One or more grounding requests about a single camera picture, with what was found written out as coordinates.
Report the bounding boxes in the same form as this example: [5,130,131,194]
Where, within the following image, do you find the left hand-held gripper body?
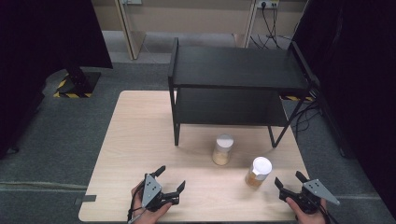
[136,173,181,213]

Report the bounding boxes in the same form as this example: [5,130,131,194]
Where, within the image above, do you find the person's left hand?
[130,181,173,224]

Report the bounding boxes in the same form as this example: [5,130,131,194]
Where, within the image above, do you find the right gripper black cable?
[317,202,341,224]

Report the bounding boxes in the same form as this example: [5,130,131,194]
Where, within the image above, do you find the black cables on floor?
[250,6,293,50]

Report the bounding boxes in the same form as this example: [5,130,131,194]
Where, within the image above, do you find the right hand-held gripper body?
[278,178,341,215]

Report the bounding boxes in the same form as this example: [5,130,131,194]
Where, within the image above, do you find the yellow black striped tape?
[279,94,316,103]

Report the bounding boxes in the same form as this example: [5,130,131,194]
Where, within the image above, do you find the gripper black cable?
[126,182,148,224]
[317,202,341,224]

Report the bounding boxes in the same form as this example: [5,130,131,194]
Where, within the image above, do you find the black stand base striped tape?
[53,64,102,99]

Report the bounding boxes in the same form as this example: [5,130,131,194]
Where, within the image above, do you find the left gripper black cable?
[126,182,148,224]

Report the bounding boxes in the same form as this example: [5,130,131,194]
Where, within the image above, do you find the glass jar plain white lid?
[212,133,234,166]

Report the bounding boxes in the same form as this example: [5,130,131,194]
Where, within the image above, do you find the wooden frame leg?
[233,0,260,49]
[114,0,148,61]

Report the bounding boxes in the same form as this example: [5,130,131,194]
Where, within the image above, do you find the white wall power outlet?
[256,0,280,9]

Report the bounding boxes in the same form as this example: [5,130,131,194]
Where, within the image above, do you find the glass jar orange taped lid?
[245,156,273,189]

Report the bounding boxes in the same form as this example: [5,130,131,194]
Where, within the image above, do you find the black cables beside rack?
[290,90,322,134]

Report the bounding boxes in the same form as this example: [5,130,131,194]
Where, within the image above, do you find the grey floor tape strip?
[74,194,97,206]

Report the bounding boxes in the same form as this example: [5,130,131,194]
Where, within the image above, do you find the dark curtain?
[292,0,396,216]
[0,0,114,160]

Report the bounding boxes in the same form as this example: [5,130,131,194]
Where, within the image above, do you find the person's right hand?
[285,197,328,224]

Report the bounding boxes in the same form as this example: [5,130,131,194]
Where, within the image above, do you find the black two-tier shelf rack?
[167,36,320,148]

